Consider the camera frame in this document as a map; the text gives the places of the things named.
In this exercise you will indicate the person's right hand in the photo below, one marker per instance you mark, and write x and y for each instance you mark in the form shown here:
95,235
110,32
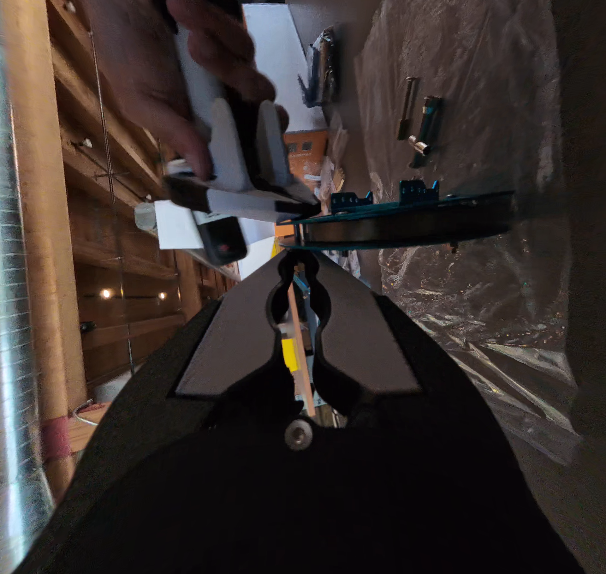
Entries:
137,62

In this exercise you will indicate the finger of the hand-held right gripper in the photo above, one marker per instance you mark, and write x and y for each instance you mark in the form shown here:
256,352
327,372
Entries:
246,202
274,147

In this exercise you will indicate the clear plastic bag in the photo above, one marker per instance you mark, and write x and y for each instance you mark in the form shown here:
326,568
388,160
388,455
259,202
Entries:
473,62

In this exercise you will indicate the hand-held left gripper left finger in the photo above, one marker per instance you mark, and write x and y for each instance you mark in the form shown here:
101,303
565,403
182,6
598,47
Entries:
227,346

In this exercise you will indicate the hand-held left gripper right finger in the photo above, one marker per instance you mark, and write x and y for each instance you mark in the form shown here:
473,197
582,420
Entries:
369,342

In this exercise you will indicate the round ceiling lamp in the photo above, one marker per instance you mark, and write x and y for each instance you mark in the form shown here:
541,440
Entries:
85,143

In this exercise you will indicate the orange white cardboard box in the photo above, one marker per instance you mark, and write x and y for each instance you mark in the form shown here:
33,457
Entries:
274,62

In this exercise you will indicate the yellow bin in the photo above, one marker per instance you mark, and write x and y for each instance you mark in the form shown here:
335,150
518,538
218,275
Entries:
289,354

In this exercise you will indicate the silver ventilation duct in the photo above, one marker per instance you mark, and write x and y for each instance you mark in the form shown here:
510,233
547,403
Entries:
19,299

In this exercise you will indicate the shiny foil bag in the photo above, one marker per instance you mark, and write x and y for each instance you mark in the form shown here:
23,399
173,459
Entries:
322,67

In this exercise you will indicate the pile of small hardware bags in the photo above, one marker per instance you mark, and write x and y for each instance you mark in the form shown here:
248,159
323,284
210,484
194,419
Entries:
334,157

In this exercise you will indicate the wooden side table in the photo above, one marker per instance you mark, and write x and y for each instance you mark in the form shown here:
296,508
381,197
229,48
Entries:
300,346

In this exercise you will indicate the small black socket wrench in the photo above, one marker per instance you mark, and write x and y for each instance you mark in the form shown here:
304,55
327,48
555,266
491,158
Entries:
428,129

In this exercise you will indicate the blue round turntable assembly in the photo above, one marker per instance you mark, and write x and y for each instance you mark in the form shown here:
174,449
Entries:
402,228

